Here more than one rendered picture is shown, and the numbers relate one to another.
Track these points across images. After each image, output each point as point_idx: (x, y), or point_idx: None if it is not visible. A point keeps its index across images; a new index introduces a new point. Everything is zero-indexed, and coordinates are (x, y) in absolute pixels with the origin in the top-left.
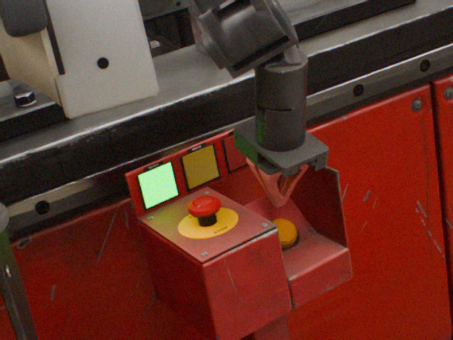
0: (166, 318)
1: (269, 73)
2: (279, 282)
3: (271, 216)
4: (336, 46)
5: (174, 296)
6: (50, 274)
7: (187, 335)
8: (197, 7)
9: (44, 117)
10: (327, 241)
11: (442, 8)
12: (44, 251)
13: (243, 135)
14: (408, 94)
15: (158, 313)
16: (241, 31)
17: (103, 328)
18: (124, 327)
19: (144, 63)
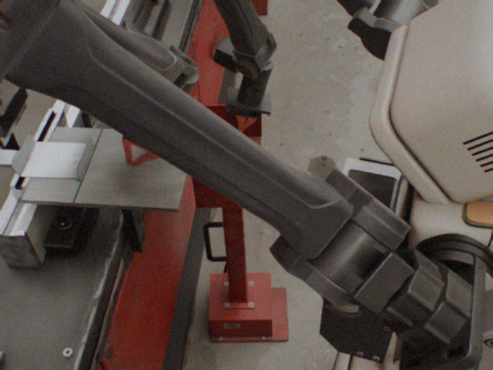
0: (169, 220)
1: (266, 71)
2: None
3: None
4: (179, 42)
5: (223, 199)
6: (149, 230)
7: (172, 223)
8: (250, 52)
9: None
10: (249, 138)
11: (191, 3)
12: (147, 220)
13: (236, 105)
14: (190, 52)
15: (167, 220)
16: (267, 56)
17: (160, 243)
18: (163, 237)
19: None
